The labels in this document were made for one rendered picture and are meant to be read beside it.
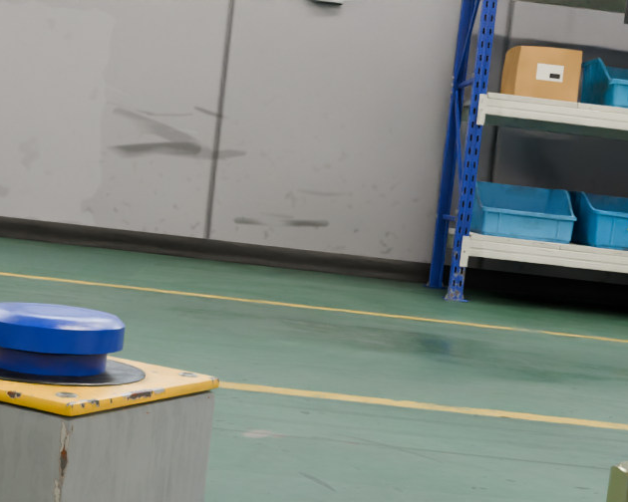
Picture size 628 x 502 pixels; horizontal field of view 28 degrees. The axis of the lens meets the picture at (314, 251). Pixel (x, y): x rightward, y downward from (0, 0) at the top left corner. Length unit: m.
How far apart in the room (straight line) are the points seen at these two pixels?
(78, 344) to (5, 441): 0.03
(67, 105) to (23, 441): 5.20
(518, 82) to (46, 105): 2.02
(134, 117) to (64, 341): 5.14
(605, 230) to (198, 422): 4.54
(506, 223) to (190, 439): 4.48
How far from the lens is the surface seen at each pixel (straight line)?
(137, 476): 0.33
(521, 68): 4.85
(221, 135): 5.43
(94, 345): 0.33
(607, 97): 4.99
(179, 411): 0.34
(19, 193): 5.52
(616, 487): 0.24
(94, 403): 0.31
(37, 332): 0.33
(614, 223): 4.87
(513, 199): 5.29
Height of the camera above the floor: 0.37
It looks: 3 degrees down
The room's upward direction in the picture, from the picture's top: 6 degrees clockwise
